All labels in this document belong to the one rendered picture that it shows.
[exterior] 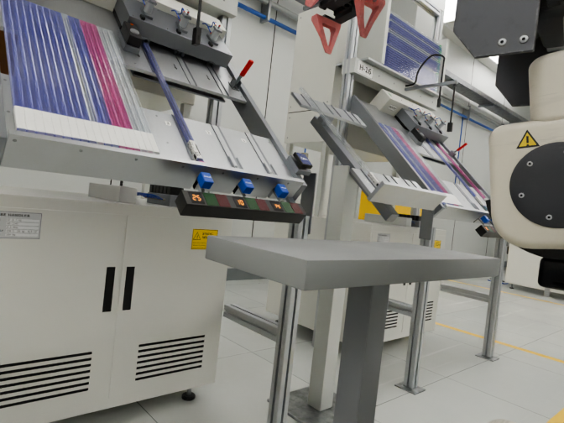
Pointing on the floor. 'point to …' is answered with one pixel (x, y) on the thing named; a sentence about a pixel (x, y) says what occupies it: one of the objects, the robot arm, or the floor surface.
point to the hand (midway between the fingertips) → (345, 41)
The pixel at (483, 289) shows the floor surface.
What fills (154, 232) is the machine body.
